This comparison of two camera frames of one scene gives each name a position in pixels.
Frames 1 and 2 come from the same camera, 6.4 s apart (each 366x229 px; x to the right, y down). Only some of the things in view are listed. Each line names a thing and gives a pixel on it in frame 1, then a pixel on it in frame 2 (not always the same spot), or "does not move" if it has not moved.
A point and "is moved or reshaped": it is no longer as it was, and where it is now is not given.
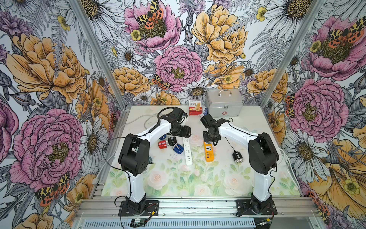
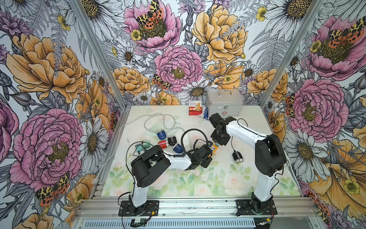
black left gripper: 187,131 -> 206,161
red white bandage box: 195,108 does not move
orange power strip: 209,151 is moved or reshaped
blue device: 178,148 does not move
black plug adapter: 172,140 does not move
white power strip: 188,156 does not move
